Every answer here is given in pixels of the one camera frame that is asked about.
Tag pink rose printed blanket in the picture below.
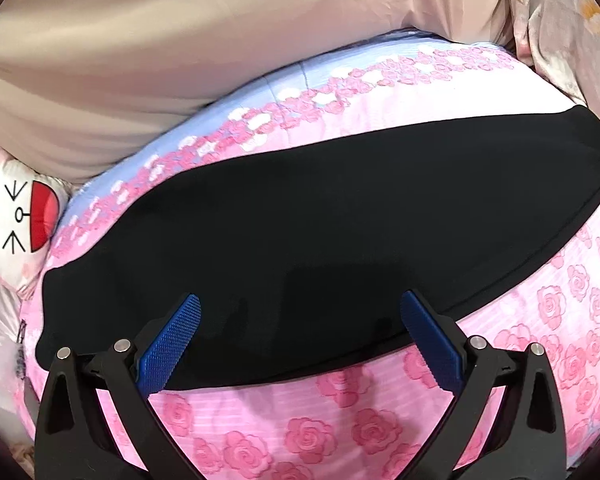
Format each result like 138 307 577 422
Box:
17 30 600 480

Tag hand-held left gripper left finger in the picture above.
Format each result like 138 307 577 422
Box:
35 293 204 480

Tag white satin cloth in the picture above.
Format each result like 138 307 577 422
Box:
0 270 46 443

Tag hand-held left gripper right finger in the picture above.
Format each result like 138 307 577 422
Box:
400 289 569 480

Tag beige cloth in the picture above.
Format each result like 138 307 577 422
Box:
0 0 519 187

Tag pale floral cloth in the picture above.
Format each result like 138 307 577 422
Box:
507 0 600 137

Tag cartoon cat face pillow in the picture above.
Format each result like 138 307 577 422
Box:
0 145 82 302

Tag black pants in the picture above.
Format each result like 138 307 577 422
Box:
35 105 600 394

